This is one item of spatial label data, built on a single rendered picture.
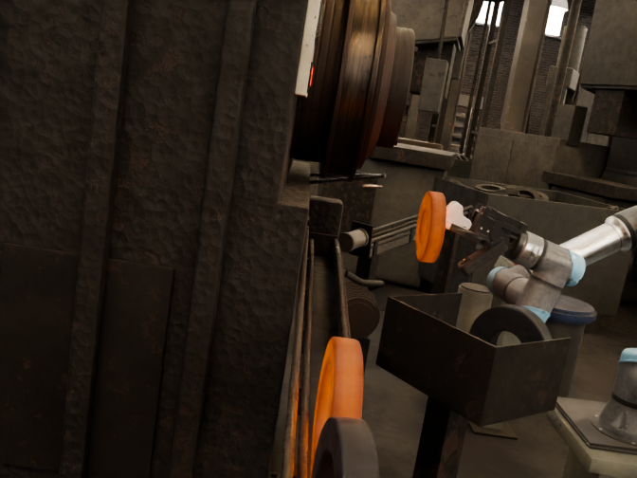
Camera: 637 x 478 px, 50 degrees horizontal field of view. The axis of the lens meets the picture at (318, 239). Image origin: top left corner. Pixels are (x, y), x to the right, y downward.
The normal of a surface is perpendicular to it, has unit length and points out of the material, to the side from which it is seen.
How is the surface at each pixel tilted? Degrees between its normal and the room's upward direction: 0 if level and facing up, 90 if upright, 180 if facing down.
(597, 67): 92
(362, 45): 73
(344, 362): 26
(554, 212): 90
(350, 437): 10
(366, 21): 60
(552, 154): 90
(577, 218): 90
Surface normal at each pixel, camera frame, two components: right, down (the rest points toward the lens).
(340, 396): 0.13, -0.45
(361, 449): 0.17, -0.86
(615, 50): -0.93, -0.04
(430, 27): -0.23, 0.15
